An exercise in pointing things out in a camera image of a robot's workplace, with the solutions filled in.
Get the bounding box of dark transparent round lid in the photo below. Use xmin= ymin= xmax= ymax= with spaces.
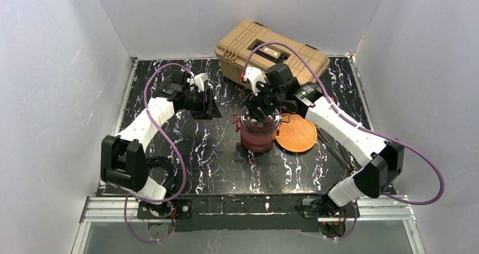
xmin=239 ymin=107 xmax=280 ymax=133

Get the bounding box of red steel lunch bowl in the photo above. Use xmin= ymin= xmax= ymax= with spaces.
xmin=231 ymin=113 xmax=280 ymax=152

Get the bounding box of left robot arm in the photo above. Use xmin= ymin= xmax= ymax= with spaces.
xmin=100 ymin=72 xmax=221 ymax=205

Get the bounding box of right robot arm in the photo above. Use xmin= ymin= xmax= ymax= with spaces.
xmin=241 ymin=63 xmax=404 ymax=213

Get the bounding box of red lunch box clip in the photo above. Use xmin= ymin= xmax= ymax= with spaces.
xmin=280 ymin=113 xmax=291 ymax=123

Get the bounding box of tan plastic toolbox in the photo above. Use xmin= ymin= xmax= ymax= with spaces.
xmin=215 ymin=19 xmax=331 ymax=96

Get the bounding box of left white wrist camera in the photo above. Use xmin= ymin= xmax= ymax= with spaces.
xmin=187 ymin=73 xmax=208 ymax=92

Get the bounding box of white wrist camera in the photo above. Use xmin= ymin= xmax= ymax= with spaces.
xmin=241 ymin=66 xmax=267 ymax=96
xmin=187 ymin=73 xmax=208 ymax=92

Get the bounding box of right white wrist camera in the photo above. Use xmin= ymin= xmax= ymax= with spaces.
xmin=241 ymin=66 xmax=267 ymax=96

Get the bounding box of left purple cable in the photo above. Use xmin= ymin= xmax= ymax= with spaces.
xmin=123 ymin=62 xmax=195 ymax=244

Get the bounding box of purple cable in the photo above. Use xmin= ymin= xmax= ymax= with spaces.
xmin=123 ymin=62 xmax=195 ymax=244
xmin=242 ymin=41 xmax=446 ymax=241

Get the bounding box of coiled black cable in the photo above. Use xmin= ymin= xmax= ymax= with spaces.
xmin=146 ymin=155 xmax=177 ymax=193

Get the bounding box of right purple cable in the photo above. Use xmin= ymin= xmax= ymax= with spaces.
xmin=242 ymin=41 xmax=446 ymax=241

